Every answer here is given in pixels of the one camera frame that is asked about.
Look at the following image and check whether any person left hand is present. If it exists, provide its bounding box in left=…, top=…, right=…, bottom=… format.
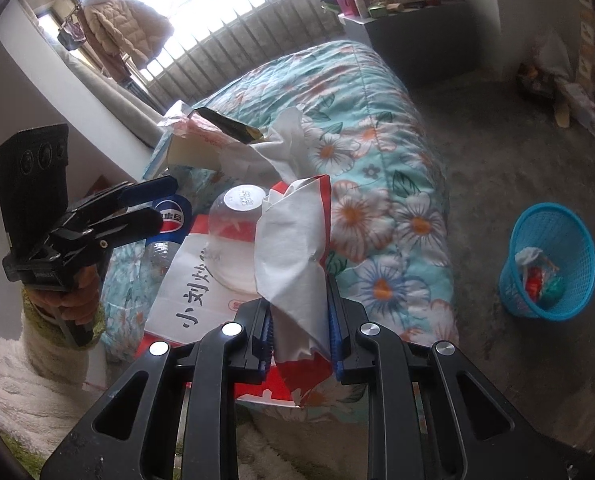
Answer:
left=26, top=266, right=100, bottom=325

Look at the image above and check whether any white tissue paper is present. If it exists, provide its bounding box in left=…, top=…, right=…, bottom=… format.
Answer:
left=254, top=176, right=331, bottom=363

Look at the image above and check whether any blue plastic waste basket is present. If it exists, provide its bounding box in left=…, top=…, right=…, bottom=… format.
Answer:
left=498, top=203, right=595, bottom=322

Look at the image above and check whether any beige puffer jacket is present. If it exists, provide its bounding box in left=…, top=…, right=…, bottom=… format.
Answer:
left=81, top=0, right=174, bottom=70

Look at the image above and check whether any floral turquoise bed quilt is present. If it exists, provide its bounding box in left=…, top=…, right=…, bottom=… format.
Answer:
left=101, top=40, right=459, bottom=422

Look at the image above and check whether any red white paper bag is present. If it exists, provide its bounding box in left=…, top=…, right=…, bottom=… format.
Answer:
left=141, top=173, right=366, bottom=409

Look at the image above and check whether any white blue carton box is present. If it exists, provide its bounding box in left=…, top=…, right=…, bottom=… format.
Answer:
left=159, top=106, right=264, bottom=170

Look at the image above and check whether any dark grey cabinet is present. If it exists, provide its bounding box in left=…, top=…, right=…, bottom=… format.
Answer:
left=339, top=1, right=480, bottom=88

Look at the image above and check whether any clear Pepsi plastic bottle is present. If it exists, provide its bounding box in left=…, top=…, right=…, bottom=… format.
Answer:
left=144, top=194, right=194, bottom=275

